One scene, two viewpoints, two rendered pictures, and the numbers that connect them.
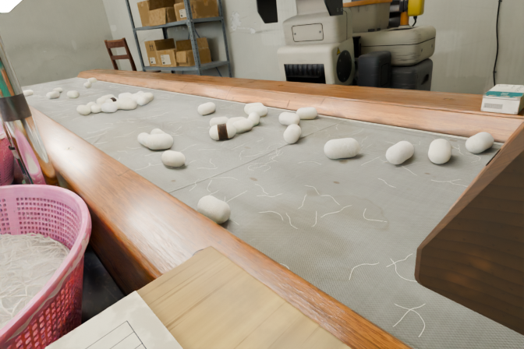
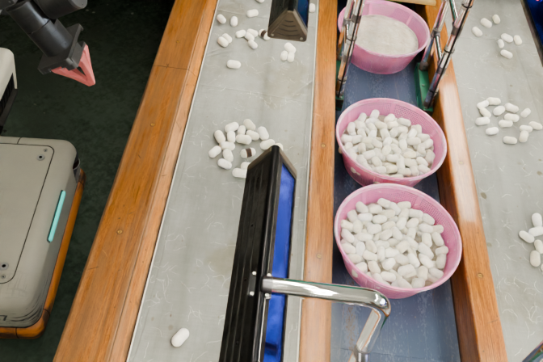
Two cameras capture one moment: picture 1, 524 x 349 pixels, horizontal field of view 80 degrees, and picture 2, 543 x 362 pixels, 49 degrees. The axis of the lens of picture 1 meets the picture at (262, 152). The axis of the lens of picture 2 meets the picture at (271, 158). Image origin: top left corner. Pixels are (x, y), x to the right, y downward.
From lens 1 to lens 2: 1.95 m
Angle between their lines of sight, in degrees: 101
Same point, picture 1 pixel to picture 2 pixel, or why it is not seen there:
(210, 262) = not seen: outside the picture
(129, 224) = (333, 8)
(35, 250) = not seen: hidden behind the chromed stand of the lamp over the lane
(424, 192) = not seen: outside the picture
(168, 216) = (326, 4)
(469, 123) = not seen: outside the picture
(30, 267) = not seen: hidden behind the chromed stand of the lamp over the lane
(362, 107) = (211, 0)
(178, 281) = not seen: outside the picture
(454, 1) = not seen: outside the picture
